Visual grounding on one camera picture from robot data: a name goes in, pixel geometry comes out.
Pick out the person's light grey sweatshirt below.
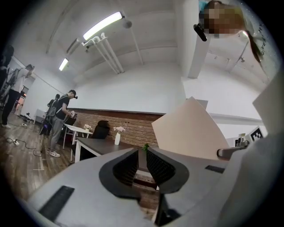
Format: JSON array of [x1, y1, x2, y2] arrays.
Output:
[[221, 0, 284, 227]]

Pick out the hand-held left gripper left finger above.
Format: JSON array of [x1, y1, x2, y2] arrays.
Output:
[[99, 148, 142, 200]]

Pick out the long lit ceiling lamp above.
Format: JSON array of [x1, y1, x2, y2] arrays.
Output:
[[83, 11, 125, 41]]

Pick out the person's head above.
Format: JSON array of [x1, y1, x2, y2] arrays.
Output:
[[198, 0, 247, 39]]

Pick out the white ceiling pipes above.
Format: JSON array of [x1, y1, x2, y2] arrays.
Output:
[[81, 32, 125, 74]]

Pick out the white table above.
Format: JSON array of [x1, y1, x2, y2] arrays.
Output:
[[63, 123, 94, 156]]

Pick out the black head-mounted camera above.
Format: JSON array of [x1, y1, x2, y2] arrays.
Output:
[[193, 23, 208, 42]]

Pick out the small lit ceiling lamp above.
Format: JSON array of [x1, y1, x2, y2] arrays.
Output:
[[58, 57, 70, 72]]

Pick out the beige cardboard box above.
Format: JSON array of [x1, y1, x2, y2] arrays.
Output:
[[151, 96, 230, 160]]

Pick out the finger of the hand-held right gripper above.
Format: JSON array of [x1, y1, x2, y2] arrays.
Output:
[[217, 144, 249, 160]]

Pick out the dark grey table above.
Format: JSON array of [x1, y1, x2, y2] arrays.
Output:
[[75, 137, 159, 189]]

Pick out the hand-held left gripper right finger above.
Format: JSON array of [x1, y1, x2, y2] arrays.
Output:
[[146, 147, 190, 195]]

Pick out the black office chair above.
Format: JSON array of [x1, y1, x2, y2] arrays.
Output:
[[91, 120, 110, 140]]

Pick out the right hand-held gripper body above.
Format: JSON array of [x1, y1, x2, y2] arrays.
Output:
[[234, 125, 268, 148]]

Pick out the black floor cable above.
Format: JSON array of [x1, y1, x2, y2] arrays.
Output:
[[6, 137, 43, 157]]

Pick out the white low cabinet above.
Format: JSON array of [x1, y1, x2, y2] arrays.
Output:
[[33, 108, 47, 125]]

